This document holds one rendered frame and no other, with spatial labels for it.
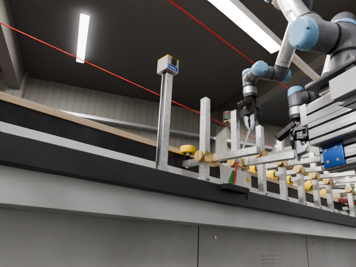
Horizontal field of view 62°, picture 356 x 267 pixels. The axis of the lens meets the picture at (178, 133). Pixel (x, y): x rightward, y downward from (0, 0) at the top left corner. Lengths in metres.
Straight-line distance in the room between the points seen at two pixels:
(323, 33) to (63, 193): 1.04
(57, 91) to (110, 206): 5.63
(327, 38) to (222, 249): 1.18
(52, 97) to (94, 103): 0.81
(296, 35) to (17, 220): 1.18
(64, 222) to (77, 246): 0.10
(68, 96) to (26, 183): 5.65
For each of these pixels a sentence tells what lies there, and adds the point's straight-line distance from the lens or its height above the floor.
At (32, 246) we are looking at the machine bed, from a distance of 1.17.
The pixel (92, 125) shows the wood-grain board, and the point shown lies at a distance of 1.28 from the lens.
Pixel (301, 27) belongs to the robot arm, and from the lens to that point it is 1.24.
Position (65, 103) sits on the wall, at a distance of 6.49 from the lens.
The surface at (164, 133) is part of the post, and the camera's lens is 1.22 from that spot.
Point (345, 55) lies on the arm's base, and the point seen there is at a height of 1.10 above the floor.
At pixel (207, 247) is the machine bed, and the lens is 1.68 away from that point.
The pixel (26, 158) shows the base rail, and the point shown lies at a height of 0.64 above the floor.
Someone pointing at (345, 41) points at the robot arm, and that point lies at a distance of 1.29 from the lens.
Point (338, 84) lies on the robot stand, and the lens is 1.04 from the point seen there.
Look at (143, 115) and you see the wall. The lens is 6.62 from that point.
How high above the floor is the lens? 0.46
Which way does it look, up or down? 19 degrees up
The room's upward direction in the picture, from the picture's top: 3 degrees clockwise
